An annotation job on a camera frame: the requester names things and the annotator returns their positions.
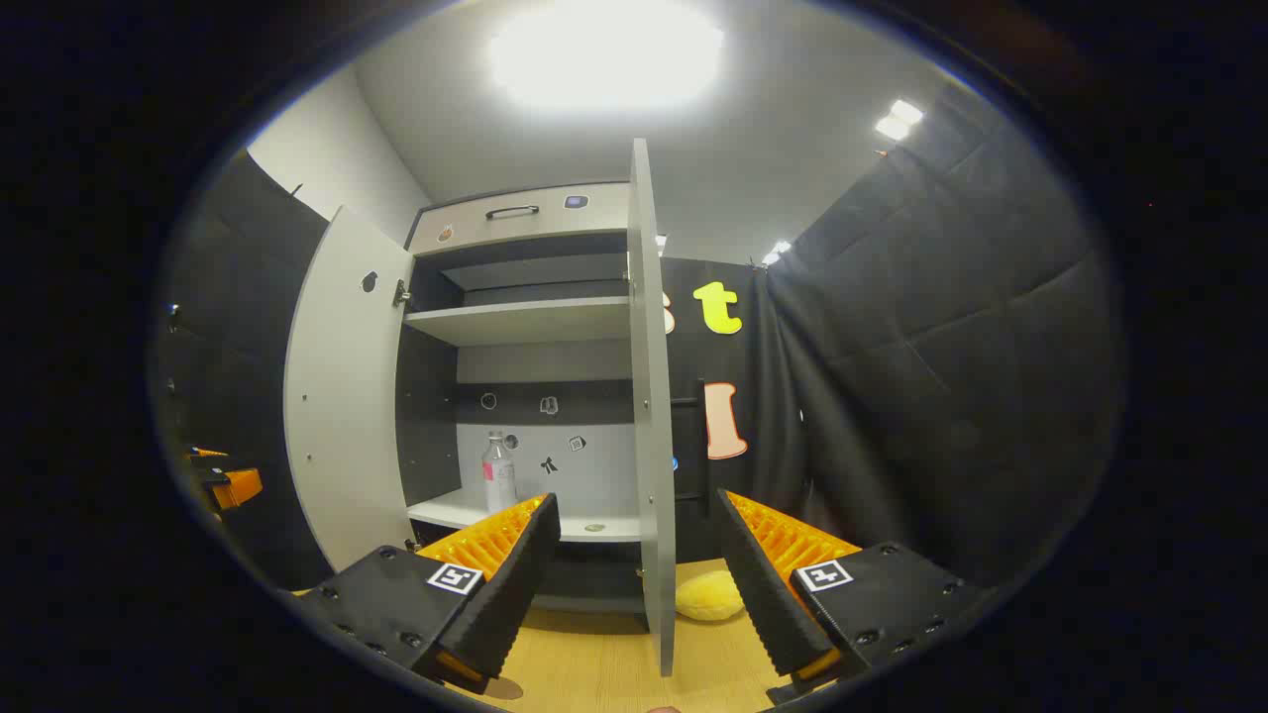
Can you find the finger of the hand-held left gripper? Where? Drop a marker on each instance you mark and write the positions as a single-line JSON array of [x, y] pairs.
[[238, 487]]

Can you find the small ceiling light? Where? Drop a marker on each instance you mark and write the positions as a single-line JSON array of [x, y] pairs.
[[897, 119], [776, 253]]

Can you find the yellow plush toy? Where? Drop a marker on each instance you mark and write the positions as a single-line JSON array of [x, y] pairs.
[[708, 596]]

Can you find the brown round coaster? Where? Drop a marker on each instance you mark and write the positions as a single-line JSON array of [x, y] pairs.
[[503, 687]]

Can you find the grey cabinet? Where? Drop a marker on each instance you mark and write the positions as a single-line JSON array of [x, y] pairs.
[[525, 319]]

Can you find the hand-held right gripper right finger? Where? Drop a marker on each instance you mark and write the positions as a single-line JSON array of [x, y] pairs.
[[768, 604]]

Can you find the grey cabinet door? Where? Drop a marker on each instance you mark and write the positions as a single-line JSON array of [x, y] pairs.
[[652, 396], [347, 416]]

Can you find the clear bottle with pink label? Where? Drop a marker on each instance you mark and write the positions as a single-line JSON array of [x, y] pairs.
[[498, 475]]

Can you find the large ceiling light panel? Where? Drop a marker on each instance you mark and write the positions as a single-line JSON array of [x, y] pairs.
[[604, 50]]

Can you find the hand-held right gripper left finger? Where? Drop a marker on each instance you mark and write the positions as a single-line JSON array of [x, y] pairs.
[[515, 594]]

